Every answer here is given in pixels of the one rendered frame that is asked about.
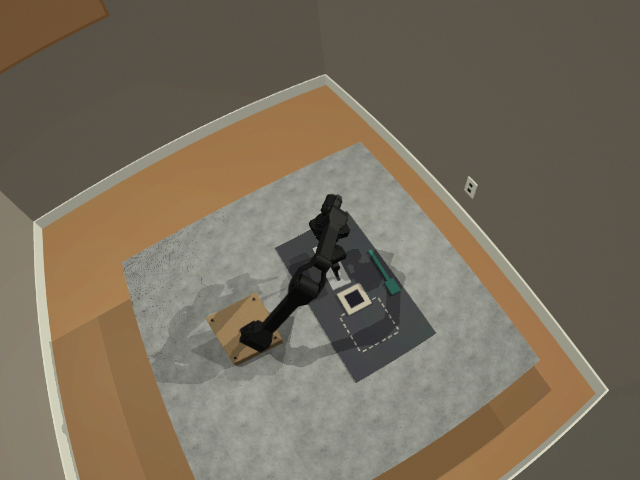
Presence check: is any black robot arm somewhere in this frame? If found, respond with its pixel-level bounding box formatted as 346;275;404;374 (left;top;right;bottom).
239;194;350;353

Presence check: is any beige tile with dark square mark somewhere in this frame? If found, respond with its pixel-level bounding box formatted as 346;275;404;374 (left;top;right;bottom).
337;283;372;315

